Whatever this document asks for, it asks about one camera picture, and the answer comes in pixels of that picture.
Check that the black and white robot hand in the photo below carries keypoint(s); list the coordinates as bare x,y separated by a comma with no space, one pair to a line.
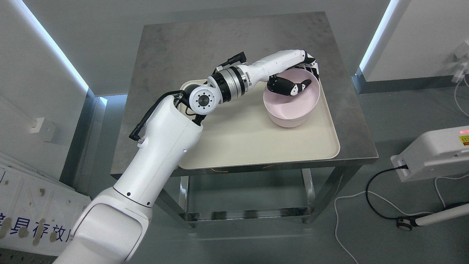
272,68

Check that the pink bowl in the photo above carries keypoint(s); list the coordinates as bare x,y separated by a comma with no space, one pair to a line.
292,111

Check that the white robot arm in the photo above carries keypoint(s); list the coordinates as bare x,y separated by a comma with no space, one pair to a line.
113,225

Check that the cream plastic tray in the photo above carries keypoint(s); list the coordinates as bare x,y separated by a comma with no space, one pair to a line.
241,133

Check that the stainless steel table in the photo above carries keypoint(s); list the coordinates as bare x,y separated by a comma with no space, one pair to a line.
173,53

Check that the white machine base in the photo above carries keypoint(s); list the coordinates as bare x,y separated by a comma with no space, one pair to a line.
434,154

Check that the white caster leg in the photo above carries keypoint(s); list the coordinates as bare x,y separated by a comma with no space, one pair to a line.
421,220

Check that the white sign board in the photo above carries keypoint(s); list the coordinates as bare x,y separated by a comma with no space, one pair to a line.
38,212

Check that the white wall plug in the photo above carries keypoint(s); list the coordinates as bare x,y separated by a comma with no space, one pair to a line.
461,53

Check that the white wall socket box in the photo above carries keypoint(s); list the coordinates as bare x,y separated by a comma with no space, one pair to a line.
44,129

